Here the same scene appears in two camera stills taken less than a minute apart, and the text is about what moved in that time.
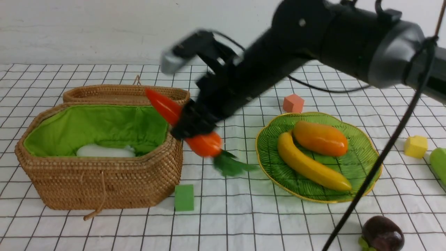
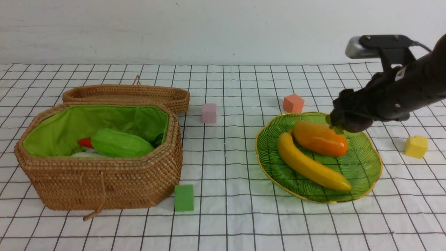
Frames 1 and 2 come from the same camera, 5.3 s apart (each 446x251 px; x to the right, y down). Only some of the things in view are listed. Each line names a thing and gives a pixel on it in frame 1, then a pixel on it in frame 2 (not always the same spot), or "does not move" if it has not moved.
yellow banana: x=307 y=168 does not move
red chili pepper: x=206 y=143 to x=86 y=142
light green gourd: x=438 y=160 to x=118 y=144
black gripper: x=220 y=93 to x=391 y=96
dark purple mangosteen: x=382 y=234 to x=340 y=123
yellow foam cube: x=415 y=146 does not move
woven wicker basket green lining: x=46 y=147 does not move
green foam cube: x=184 y=197 does not move
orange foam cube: x=293 y=103 does not move
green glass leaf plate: x=353 y=165 does not move
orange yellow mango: x=320 y=138 does not move
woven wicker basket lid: x=122 y=93 does not move
